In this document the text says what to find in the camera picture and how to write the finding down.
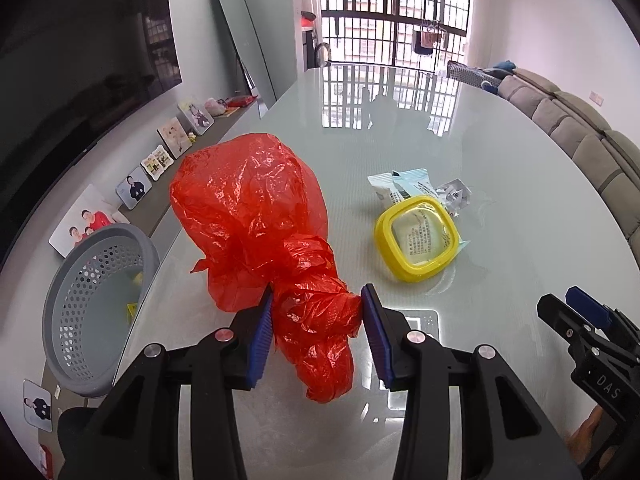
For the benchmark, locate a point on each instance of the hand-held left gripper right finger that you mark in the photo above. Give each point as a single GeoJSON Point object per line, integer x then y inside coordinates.
{"type": "Point", "coordinates": [375, 340]}

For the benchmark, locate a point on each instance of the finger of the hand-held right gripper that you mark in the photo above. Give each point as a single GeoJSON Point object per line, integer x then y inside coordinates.
{"type": "Point", "coordinates": [560, 315]}
{"type": "Point", "coordinates": [587, 305]}

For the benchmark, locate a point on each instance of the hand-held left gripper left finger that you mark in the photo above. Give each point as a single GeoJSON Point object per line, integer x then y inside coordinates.
{"type": "Point", "coordinates": [260, 345]}

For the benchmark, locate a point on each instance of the yellow box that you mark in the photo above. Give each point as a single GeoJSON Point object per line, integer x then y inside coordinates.
{"type": "Point", "coordinates": [131, 312]}

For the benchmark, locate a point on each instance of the red plastic bag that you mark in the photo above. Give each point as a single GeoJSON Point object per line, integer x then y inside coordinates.
{"type": "Point", "coordinates": [250, 200]}

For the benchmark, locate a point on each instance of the grey perforated plastic basket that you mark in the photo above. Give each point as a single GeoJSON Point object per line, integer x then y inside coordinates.
{"type": "Point", "coordinates": [75, 310]}

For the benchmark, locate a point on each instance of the person's right hand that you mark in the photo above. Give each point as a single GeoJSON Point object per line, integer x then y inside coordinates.
{"type": "Point", "coordinates": [585, 435]}

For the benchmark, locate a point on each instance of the yellow square lid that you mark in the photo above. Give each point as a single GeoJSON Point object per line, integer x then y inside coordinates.
{"type": "Point", "coordinates": [385, 240]}

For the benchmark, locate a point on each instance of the white torn wrapper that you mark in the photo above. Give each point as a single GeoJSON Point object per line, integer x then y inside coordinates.
{"type": "Point", "coordinates": [382, 187]}

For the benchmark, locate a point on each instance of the crumpled clear wrapper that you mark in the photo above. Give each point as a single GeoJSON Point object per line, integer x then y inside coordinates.
{"type": "Point", "coordinates": [455, 195]}

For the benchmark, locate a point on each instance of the light blue packet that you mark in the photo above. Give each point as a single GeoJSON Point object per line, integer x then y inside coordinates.
{"type": "Point", "coordinates": [415, 182]}

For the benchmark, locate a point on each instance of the grey beige sofa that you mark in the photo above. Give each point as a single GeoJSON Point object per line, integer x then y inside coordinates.
{"type": "Point", "coordinates": [575, 125]}

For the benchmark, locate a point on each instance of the photo of man in black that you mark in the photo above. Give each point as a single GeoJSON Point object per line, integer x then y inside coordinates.
{"type": "Point", "coordinates": [134, 189]}
{"type": "Point", "coordinates": [37, 405]}

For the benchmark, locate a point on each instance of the baby portrait photo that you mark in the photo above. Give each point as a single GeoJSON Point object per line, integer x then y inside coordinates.
{"type": "Point", "coordinates": [174, 137]}

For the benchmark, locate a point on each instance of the large family photo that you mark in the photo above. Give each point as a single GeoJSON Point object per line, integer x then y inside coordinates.
{"type": "Point", "coordinates": [75, 210]}

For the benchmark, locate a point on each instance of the child portrait photo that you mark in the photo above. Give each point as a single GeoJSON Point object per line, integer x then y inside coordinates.
{"type": "Point", "coordinates": [196, 116]}

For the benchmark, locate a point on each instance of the pink plush toy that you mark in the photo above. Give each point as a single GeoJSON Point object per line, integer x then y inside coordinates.
{"type": "Point", "coordinates": [215, 106]}

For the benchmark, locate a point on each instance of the red flat packet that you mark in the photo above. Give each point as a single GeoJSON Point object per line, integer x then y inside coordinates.
{"type": "Point", "coordinates": [241, 101]}

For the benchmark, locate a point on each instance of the blue cloth item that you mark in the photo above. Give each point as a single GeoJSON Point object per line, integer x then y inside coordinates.
{"type": "Point", "coordinates": [504, 66]}

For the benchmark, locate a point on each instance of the checkered cloth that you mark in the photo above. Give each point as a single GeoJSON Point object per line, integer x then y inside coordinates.
{"type": "Point", "coordinates": [467, 75]}

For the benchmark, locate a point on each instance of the dark round object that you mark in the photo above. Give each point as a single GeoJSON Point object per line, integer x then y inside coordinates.
{"type": "Point", "coordinates": [323, 54]}

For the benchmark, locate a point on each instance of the tall leaning mirror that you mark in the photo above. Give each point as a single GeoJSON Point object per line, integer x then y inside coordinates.
{"type": "Point", "coordinates": [245, 40]}

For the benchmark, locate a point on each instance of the black window grille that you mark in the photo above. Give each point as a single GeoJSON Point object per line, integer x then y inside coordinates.
{"type": "Point", "coordinates": [390, 35]}

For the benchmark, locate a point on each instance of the large black television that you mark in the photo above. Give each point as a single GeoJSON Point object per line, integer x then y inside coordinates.
{"type": "Point", "coordinates": [75, 60]}

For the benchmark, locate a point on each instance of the scalloped frame photo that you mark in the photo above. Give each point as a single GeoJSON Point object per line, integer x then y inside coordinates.
{"type": "Point", "coordinates": [157, 162]}

